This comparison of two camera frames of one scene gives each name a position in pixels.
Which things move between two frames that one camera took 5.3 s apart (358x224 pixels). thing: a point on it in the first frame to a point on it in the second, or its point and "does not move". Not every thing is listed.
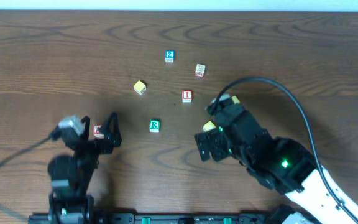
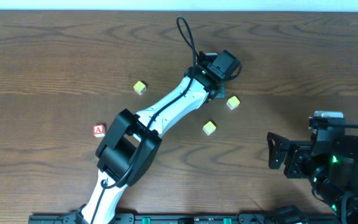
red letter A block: (96, 128) does not move
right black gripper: (221, 123) to (291, 159)
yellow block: (208, 126) does not move
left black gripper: (95, 145) to (220, 91)
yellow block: (235, 100) does not move
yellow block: (140, 87) does not move
